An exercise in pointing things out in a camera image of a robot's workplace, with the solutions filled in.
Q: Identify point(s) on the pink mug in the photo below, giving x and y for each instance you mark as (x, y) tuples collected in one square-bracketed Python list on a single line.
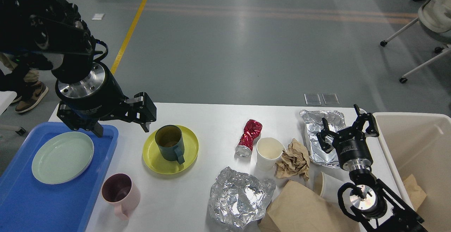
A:
[(120, 191)]

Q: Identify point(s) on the person in khaki trousers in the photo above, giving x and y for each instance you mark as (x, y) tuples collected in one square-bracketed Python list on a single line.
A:
[(24, 80)]

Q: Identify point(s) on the tipped white paper cup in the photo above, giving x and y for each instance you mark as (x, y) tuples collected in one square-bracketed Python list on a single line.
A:
[(327, 187)]

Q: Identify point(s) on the brown paper bag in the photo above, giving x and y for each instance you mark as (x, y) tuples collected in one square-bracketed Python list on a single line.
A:
[(299, 209)]

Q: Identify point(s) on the crumpled aluminium foil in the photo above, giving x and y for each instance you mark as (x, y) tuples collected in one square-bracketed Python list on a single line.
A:
[(238, 199)]

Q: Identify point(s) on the crumpled brown paper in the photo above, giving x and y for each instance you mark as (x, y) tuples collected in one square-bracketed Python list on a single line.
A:
[(294, 161)]

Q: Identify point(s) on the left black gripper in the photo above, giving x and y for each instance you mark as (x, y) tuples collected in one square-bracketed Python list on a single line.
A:
[(98, 97)]

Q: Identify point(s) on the white office chair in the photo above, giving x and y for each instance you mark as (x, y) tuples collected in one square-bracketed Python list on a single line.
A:
[(434, 16)]

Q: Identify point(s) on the brown paper in bin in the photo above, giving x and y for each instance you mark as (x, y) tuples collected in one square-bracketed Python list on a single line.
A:
[(415, 193)]

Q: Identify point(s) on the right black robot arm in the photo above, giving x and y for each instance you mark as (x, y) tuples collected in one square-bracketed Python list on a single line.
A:
[(366, 199)]

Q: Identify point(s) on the dark teal mug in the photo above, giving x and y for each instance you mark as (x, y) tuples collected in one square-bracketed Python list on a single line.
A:
[(169, 139)]

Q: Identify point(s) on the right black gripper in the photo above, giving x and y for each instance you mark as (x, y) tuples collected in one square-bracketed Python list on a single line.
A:
[(350, 143)]

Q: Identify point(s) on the floor socket plate right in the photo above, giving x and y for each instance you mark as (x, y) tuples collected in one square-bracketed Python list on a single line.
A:
[(330, 99)]

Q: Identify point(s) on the aluminium foil tray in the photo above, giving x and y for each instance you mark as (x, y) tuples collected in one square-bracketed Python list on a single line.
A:
[(313, 125)]

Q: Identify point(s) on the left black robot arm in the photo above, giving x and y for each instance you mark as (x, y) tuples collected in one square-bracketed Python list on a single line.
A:
[(51, 35)]

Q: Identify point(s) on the pale green plate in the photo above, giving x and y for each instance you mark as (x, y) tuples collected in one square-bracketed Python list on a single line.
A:
[(63, 158)]

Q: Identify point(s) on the white side table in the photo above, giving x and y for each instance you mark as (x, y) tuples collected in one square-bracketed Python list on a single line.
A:
[(6, 97)]

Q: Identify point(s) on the floor socket plate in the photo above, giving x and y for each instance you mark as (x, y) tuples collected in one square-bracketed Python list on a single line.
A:
[(330, 99), (312, 99)]

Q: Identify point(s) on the crushed red can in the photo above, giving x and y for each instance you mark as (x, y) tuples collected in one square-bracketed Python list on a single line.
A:
[(251, 131)]

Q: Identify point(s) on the beige plastic bin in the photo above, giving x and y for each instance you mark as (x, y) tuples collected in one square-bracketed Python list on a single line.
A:
[(420, 144)]

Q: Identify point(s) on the yellow plate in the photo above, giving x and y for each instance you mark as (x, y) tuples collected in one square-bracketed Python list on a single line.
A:
[(154, 160)]

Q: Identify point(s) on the floor socket plate left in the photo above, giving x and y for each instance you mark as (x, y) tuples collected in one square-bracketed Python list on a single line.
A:
[(312, 99)]

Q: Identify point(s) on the white floor marker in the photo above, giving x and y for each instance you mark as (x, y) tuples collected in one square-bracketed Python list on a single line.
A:
[(98, 16)]

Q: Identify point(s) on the blue plastic tray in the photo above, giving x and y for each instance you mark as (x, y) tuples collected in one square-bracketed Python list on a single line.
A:
[(28, 205)]

